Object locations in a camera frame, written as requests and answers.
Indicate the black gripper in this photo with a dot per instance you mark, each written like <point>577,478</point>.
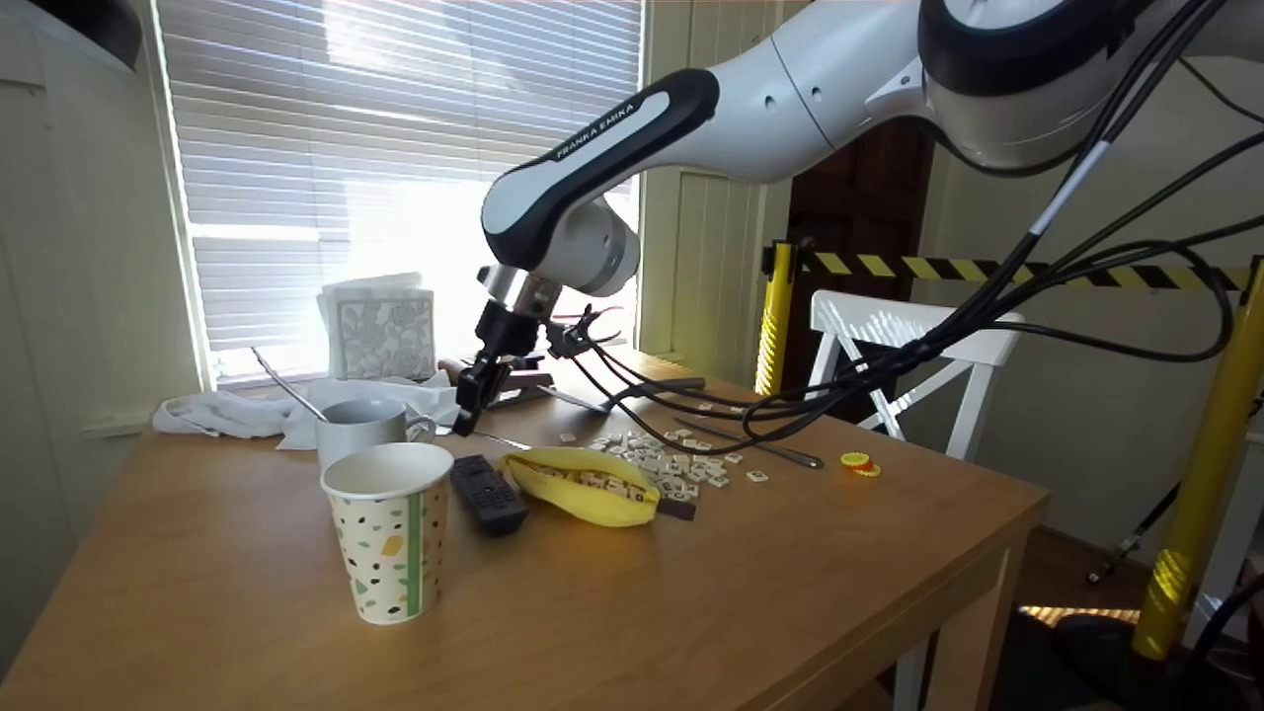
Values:
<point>514,308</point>

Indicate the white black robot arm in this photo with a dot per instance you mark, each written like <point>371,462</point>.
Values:
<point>1003,83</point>

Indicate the pile of letter tiles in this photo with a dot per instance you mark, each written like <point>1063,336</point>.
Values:
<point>675,462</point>

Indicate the red black tool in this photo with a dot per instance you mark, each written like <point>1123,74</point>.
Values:
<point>514,371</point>

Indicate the white tissue box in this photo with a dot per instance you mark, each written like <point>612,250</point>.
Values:
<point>382,324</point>

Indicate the black remote control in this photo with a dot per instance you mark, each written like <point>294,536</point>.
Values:
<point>490,503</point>

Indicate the grey mug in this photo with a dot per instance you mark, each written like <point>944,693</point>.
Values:
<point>362,425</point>

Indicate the yellow banana shaped case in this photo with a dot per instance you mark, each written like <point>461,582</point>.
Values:
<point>587,485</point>

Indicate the dotted paper cup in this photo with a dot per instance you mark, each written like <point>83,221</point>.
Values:
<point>388,511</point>

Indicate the white crumpled cloth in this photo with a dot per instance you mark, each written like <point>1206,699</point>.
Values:
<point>294,425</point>

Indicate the spoon in mug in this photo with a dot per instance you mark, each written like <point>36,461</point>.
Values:
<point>303,400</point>

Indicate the white window blind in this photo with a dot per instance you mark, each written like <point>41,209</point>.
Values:
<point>324,140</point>

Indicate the yellow black barrier tape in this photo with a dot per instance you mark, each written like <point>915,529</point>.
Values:
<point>966,271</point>

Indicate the yellow bottle cap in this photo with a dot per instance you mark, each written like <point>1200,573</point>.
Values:
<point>860,462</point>

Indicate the white wooden chair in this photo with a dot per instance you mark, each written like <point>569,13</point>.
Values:
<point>886,357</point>

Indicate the yellow stanchion pole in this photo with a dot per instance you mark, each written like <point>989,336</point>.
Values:
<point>1206,478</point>

